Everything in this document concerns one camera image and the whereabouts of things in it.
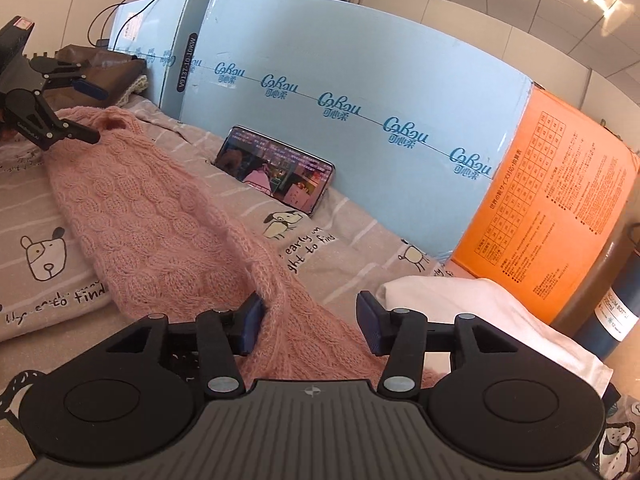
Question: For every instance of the white cloth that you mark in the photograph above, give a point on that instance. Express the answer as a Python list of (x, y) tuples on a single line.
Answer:
[(480, 320)]

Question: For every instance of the cream knit garment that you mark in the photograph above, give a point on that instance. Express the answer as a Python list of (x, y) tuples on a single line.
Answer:
[(141, 85)]

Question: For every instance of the pink knit sweater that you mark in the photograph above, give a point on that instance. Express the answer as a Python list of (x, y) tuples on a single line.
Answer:
[(150, 220)]

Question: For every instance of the printed bed sheet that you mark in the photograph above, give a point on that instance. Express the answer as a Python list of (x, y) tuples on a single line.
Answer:
[(350, 225)]

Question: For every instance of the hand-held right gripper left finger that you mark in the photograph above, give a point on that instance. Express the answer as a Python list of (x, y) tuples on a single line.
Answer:
[(250, 327)]

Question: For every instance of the light blue box with label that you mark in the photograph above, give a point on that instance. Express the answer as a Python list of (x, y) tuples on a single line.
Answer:
[(150, 45)]

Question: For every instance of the brown garment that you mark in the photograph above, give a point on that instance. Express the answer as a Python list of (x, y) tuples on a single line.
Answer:
[(112, 77)]

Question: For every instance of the light blue cardboard box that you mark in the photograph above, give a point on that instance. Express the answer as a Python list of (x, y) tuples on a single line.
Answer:
[(360, 70)]

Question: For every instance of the blue cylindrical canister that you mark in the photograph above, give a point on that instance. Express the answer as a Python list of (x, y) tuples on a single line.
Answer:
[(612, 310)]

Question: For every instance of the smartphone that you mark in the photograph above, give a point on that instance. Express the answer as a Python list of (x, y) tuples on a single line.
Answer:
[(277, 172)]

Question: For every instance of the orange cardboard box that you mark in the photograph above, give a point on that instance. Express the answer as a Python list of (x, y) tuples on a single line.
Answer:
[(545, 200)]

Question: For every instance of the black electronic device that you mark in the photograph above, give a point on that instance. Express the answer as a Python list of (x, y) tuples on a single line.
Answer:
[(104, 42)]

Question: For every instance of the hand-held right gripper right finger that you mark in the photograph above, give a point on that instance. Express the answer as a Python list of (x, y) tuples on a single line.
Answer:
[(371, 325)]

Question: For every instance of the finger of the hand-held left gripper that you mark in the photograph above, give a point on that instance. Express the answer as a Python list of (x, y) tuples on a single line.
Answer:
[(90, 89), (75, 131)]

